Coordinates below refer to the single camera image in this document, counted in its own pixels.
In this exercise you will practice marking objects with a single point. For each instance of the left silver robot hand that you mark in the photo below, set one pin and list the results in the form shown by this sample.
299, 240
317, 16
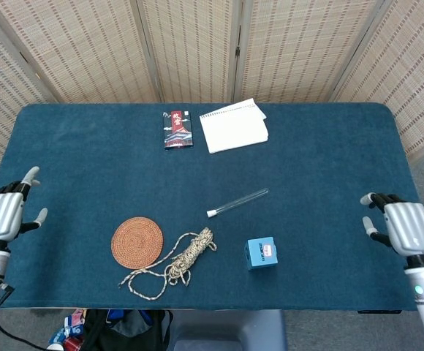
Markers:
0, 217

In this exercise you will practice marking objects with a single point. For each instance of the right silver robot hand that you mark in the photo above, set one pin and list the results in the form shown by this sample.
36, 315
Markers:
409, 228

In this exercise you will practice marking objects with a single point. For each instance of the clear glass test tube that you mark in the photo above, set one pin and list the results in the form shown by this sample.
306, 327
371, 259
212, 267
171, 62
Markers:
241, 201

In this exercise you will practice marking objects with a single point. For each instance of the blue tablecloth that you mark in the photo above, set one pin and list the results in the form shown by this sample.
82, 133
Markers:
124, 175

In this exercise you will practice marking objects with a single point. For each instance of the red and blue drink packs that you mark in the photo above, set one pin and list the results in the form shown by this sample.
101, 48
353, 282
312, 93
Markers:
69, 331

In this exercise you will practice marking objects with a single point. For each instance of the round woven rattan coaster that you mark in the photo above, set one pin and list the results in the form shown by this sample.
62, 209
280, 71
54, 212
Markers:
137, 243

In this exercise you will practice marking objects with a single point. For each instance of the blue cardboard box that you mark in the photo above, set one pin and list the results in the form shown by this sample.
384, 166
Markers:
261, 254

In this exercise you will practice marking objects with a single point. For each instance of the black backpack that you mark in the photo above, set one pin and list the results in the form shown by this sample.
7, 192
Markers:
124, 331

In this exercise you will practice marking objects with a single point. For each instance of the woven folding screen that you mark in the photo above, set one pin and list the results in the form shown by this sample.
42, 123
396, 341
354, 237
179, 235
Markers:
87, 47

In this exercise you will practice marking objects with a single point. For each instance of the red and black booklet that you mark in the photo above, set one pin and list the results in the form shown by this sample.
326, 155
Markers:
178, 129

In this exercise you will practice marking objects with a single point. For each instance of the white spiral notebook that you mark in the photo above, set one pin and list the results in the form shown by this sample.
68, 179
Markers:
234, 131

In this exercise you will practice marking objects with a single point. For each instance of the grey blue chair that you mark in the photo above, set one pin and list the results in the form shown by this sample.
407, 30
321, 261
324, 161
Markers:
230, 331

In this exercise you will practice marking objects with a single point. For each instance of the black screen hinge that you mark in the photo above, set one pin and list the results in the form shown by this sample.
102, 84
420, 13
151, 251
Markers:
237, 51

